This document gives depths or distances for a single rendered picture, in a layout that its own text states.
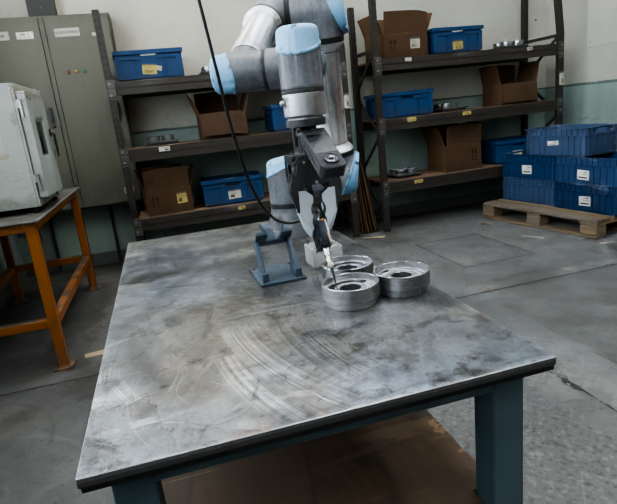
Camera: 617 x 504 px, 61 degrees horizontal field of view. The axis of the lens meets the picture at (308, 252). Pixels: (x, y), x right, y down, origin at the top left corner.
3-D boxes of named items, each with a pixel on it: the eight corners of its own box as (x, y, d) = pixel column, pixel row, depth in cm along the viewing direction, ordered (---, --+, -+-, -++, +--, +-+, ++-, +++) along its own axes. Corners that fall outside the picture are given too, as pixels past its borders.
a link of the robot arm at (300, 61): (321, 26, 93) (316, 19, 85) (327, 91, 96) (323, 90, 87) (277, 32, 94) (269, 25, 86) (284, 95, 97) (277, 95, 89)
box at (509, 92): (542, 101, 497) (542, 59, 487) (498, 106, 490) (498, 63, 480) (518, 102, 535) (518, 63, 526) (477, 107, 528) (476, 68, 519)
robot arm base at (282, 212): (264, 232, 160) (259, 200, 158) (311, 225, 164) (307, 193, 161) (274, 243, 146) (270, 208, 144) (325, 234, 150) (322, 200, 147)
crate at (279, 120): (319, 125, 487) (317, 101, 481) (332, 125, 451) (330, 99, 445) (264, 131, 474) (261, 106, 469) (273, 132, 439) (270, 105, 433)
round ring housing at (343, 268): (330, 293, 102) (328, 273, 101) (317, 278, 112) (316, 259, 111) (381, 284, 104) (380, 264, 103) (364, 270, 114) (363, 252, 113)
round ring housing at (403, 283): (442, 287, 99) (441, 266, 98) (404, 303, 93) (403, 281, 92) (400, 277, 107) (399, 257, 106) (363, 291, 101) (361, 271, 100)
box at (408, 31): (437, 54, 463) (435, 8, 454) (378, 59, 445) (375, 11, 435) (411, 60, 501) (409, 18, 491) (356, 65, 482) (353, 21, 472)
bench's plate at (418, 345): (557, 369, 70) (558, 356, 69) (78, 496, 55) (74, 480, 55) (308, 220, 182) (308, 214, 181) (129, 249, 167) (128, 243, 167)
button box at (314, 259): (344, 263, 120) (342, 243, 119) (314, 269, 118) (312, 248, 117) (332, 255, 127) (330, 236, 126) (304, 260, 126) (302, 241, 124)
